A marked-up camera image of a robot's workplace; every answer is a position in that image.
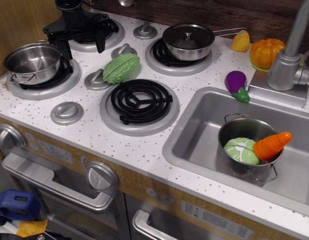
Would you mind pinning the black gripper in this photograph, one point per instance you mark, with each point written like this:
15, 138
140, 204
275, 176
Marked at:
76, 22

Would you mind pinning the green bumpy toy squash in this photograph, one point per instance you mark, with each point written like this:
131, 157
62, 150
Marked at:
120, 68

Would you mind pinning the steel pot on left burner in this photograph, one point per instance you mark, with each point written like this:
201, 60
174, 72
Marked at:
33, 64

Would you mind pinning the steel pan with lid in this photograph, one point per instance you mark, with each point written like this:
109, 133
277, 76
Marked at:
191, 42

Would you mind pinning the steel pot in sink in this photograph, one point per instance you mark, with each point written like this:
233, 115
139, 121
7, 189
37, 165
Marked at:
236, 125

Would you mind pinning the back left black burner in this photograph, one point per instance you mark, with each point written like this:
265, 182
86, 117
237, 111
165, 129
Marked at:
88, 44

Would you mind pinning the black burner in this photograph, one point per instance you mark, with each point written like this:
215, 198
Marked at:
67, 77
159, 59
139, 107
88, 44

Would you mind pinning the left front black burner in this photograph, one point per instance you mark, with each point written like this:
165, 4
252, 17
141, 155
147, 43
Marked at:
67, 77

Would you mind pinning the silver stove knob upper middle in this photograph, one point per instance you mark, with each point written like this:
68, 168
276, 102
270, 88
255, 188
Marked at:
124, 49

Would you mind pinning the silver stove knob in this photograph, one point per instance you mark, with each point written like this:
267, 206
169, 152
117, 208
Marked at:
145, 31
95, 81
67, 113
124, 49

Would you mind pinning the hanging silver utensil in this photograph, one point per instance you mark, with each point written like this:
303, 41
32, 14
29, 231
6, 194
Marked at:
127, 3

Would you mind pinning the silver stove knob back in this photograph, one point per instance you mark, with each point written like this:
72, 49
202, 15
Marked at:
145, 31

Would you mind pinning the silver stove knob front left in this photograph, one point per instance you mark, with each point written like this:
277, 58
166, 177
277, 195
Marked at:
67, 113

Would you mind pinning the back right black burner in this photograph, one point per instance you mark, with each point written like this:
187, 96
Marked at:
159, 59

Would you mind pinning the silver oven dial left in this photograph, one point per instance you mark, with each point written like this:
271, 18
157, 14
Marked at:
10, 137

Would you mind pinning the silver oven dial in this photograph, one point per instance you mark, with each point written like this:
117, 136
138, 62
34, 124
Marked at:
100, 177
10, 137

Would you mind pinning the silver sink basin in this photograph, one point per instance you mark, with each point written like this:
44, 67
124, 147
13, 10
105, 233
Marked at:
193, 145

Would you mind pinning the silver oven dial right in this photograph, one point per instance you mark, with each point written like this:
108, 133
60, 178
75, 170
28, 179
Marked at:
100, 177

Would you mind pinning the toy yellow corn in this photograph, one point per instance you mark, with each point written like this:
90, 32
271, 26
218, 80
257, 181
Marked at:
241, 41

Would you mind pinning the toy purple eggplant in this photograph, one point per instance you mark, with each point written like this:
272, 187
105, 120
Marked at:
235, 82

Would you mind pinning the blue clamp tool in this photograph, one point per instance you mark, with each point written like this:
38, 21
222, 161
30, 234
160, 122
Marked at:
19, 205

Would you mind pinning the toy orange pumpkin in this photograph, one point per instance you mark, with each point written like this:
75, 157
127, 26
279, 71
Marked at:
264, 51

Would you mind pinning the toy green cabbage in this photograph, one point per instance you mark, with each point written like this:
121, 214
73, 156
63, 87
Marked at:
242, 150

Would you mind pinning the yellow cloth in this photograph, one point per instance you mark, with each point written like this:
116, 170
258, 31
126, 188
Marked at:
29, 228

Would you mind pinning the silver faucet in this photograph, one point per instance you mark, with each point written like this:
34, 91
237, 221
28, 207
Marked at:
286, 81

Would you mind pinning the toy orange carrot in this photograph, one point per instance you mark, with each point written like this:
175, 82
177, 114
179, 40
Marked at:
268, 147

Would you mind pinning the silver oven door handle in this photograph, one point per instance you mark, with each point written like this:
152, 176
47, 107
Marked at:
43, 178

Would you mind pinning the silver dishwasher door handle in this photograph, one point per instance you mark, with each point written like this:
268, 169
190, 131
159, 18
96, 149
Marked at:
140, 223

